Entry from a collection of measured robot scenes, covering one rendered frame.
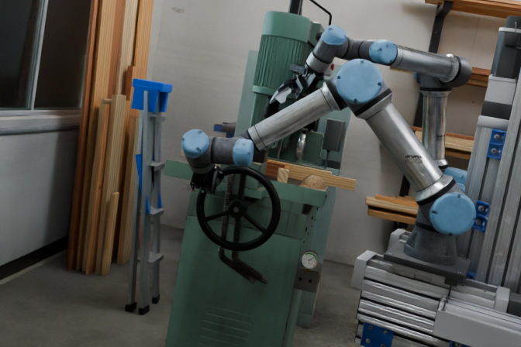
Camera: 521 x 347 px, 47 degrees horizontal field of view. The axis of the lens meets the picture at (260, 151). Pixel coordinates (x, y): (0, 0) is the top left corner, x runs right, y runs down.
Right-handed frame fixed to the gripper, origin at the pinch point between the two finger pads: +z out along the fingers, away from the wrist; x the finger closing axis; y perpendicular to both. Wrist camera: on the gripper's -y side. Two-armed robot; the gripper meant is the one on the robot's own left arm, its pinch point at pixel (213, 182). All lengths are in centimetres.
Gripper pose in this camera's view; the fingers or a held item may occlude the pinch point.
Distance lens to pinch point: 197.0
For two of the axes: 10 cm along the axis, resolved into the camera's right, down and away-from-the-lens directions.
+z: 0.7, 4.3, 9.0
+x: 9.7, 1.9, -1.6
